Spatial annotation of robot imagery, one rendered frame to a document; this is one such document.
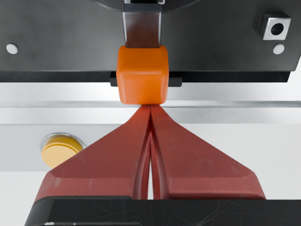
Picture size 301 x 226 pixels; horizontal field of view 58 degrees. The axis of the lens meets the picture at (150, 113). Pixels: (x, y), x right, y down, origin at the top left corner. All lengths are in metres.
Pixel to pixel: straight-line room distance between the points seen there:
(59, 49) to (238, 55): 0.14
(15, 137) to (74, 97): 0.08
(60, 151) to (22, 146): 0.04
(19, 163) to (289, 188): 0.43
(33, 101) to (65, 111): 0.03
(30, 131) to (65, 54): 0.10
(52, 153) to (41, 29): 0.12
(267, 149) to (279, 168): 0.05
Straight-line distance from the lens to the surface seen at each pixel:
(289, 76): 0.26
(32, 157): 0.31
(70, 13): 0.21
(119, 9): 0.18
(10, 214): 0.61
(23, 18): 0.22
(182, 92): 0.24
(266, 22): 0.21
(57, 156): 0.29
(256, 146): 0.45
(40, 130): 0.29
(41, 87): 0.25
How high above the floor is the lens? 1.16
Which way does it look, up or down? 54 degrees down
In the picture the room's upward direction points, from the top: 180 degrees clockwise
